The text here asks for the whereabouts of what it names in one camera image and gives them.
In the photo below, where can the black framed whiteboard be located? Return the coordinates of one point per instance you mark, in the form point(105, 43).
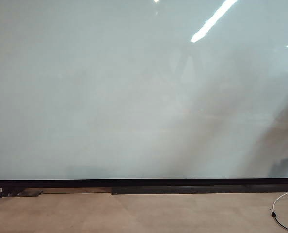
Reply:
point(110, 97)

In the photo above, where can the black whiteboard tray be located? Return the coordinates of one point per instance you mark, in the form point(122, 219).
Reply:
point(182, 190)

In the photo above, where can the black stand foot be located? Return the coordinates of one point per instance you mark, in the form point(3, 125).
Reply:
point(25, 193)

